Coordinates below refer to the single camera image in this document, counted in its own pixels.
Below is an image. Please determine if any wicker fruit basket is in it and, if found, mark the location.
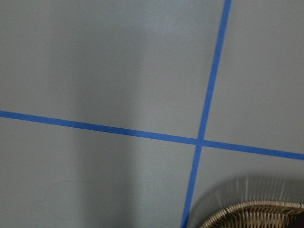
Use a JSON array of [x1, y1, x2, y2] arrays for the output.
[[199, 200, 304, 228]]

